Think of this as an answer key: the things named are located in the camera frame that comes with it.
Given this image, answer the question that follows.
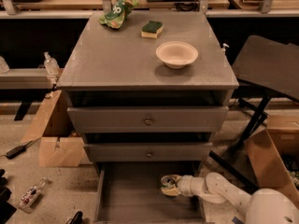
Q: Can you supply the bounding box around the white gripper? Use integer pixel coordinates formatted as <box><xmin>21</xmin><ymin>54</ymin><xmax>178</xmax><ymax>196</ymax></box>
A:
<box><xmin>161</xmin><ymin>175</ymin><xmax>193</xmax><ymax>197</ymax></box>

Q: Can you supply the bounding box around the green soda can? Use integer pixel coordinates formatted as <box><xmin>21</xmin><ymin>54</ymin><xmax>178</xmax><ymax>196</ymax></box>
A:
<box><xmin>161</xmin><ymin>175</ymin><xmax>177</xmax><ymax>187</ymax></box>

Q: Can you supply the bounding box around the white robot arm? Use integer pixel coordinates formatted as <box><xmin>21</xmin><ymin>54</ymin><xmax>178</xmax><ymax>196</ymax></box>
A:
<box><xmin>161</xmin><ymin>172</ymin><xmax>299</xmax><ymax>224</ymax></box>

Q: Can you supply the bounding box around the grey middle drawer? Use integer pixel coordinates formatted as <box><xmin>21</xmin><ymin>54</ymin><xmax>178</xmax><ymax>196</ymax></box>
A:
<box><xmin>84</xmin><ymin>142</ymin><xmax>212</xmax><ymax>162</ymax></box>

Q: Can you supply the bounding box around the grey open bottom drawer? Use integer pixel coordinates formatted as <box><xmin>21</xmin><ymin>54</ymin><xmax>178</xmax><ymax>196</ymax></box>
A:
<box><xmin>94</xmin><ymin>161</ymin><xmax>213</xmax><ymax>224</ymax></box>

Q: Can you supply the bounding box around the grey drawer cabinet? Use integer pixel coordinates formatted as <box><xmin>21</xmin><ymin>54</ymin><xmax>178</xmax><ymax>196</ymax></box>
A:
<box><xmin>56</xmin><ymin>10</ymin><xmax>240</xmax><ymax>173</ymax></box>

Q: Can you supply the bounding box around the grey top drawer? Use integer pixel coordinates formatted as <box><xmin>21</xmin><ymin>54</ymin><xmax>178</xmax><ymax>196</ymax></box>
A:
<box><xmin>67</xmin><ymin>106</ymin><xmax>228</xmax><ymax>133</ymax></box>

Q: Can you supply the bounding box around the right cardboard box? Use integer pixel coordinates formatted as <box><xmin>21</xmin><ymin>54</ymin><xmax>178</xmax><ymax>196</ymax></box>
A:
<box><xmin>244</xmin><ymin>115</ymin><xmax>299</xmax><ymax>205</ymax></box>

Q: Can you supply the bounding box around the cardboard box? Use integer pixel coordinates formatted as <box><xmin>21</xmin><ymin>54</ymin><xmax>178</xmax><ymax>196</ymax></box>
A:
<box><xmin>244</xmin><ymin>115</ymin><xmax>299</xmax><ymax>205</ymax></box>
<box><xmin>21</xmin><ymin>91</ymin><xmax>90</xmax><ymax>167</ymax></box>

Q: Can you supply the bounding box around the left cardboard box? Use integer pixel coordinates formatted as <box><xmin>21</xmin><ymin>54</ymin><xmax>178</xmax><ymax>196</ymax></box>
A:
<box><xmin>21</xmin><ymin>91</ymin><xmax>90</xmax><ymax>167</ymax></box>

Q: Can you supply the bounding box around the white paper bowl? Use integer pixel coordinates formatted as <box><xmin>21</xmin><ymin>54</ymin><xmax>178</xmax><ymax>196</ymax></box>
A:
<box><xmin>156</xmin><ymin>41</ymin><xmax>198</xmax><ymax>69</ymax></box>

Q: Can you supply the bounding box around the small white pump bottle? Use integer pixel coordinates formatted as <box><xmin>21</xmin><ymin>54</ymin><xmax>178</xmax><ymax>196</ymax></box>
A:
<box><xmin>221</xmin><ymin>43</ymin><xmax>230</xmax><ymax>54</ymax></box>

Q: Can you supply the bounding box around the plastic bottle on floor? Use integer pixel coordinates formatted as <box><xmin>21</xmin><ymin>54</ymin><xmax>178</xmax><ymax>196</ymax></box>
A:
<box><xmin>18</xmin><ymin>177</ymin><xmax>50</xmax><ymax>213</ymax></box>

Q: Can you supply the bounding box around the green yellow sponge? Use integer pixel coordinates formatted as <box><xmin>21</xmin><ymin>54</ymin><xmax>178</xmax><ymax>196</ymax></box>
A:
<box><xmin>141</xmin><ymin>21</ymin><xmax>163</xmax><ymax>39</ymax></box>

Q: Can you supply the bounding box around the black power adapter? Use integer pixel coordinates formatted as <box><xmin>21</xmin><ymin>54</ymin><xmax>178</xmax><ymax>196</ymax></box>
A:
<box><xmin>6</xmin><ymin>146</ymin><xmax>26</xmax><ymax>160</ymax></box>

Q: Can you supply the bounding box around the clear sanitizer bottle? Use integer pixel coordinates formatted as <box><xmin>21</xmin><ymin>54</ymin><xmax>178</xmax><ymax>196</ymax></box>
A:
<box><xmin>44</xmin><ymin>52</ymin><xmax>60</xmax><ymax>76</ymax></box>

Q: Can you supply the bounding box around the green chip bag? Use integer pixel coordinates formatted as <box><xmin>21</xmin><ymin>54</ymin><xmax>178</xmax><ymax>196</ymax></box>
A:
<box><xmin>99</xmin><ymin>0</ymin><xmax>138</xmax><ymax>29</ymax></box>

